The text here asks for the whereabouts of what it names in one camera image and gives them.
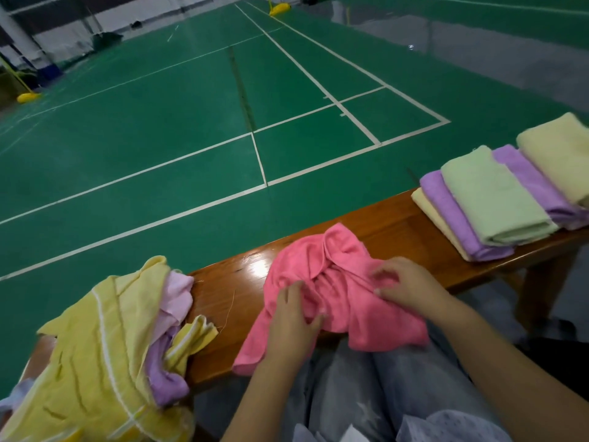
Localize brown wooden bench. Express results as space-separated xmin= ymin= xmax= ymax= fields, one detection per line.
xmin=18 ymin=188 xmax=589 ymax=392

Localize hot pink towel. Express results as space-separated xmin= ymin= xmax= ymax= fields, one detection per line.
xmin=232 ymin=222 xmax=431 ymax=376

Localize pale yellow towel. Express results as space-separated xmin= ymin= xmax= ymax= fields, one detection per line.
xmin=0 ymin=255 xmax=196 ymax=442
xmin=516 ymin=112 xmax=589 ymax=210
xmin=410 ymin=187 xmax=472 ymax=262

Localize purple towel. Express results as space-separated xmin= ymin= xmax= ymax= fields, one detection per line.
xmin=493 ymin=144 xmax=589 ymax=231
xmin=420 ymin=170 xmax=517 ymax=263
xmin=144 ymin=331 xmax=191 ymax=408

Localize light green striped towel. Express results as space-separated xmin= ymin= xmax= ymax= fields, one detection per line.
xmin=441 ymin=145 xmax=560 ymax=247

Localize person's grey trousers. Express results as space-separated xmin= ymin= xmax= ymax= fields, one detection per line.
xmin=285 ymin=331 xmax=504 ymax=442

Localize person's left forearm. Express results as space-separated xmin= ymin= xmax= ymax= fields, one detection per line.
xmin=221 ymin=359 xmax=316 ymax=442

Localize light pink towel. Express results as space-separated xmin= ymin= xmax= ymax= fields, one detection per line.
xmin=152 ymin=269 xmax=195 ymax=346

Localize person's right forearm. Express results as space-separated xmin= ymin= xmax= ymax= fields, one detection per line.
xmin=433 ymin=303 xmax=589 ymax=442

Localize white blue towel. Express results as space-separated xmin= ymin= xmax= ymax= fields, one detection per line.
xmin=0 ymin=377 xmax=36 ymax=415

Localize person's left hand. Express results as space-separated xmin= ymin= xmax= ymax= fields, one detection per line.
xmin=262 ymin=281 xmax=326 ymax=376

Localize person's right hand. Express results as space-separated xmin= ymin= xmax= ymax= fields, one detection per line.
xmin=371 ymin=257 xmax=458 ymax=325

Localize yellow white striped cloth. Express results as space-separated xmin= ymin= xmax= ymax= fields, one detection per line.
xmin=166 ymin=314 xmax=220 ymax=376

